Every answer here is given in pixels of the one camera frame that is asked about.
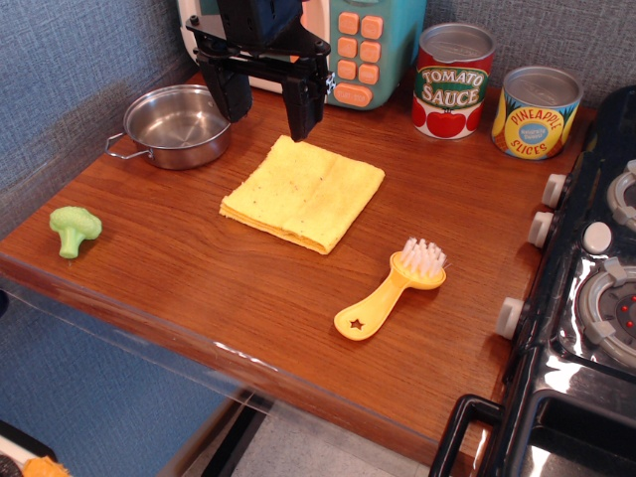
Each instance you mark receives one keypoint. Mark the green toy broccoli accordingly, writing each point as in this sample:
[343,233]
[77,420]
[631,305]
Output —
[74,225]

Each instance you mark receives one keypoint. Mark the tomato sauce can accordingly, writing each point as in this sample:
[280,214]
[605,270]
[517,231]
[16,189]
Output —
[451,78]

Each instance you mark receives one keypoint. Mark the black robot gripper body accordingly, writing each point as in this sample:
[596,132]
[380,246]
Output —
[263,39]

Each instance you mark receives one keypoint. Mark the white stove knob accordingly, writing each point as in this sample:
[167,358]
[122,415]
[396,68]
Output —
[509,316]
[553,190]
[539,229]

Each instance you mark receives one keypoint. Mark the white stove knob top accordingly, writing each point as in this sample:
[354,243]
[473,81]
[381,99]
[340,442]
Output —
[553,190]

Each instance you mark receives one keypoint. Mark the yellow dish brush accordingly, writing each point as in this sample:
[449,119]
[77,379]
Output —
[419,265]

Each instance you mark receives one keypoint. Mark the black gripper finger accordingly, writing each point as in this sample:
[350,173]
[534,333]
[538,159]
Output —
[229,88]
[304,94]

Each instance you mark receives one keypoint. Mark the white stove knob bottom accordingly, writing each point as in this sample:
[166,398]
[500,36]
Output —
[509,316]

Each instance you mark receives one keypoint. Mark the black toy stove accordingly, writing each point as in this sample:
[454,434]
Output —
[569,386]

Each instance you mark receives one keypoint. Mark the pineapple slices can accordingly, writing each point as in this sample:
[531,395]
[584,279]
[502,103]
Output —
[536,111]

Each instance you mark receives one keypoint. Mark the folded yellow towel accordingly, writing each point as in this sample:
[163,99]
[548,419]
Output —
[303,194]

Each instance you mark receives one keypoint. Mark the white stove knob middle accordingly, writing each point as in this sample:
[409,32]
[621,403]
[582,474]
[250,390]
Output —
[539,229]

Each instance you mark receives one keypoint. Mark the small stainless steel pot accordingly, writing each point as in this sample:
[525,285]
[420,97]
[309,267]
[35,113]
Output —
[177,127]

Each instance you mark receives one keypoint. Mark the orange object bottom left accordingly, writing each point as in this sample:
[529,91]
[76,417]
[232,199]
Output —
[44,467]

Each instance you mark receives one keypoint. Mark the teal toy microwave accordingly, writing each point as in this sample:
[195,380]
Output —
[372,44]

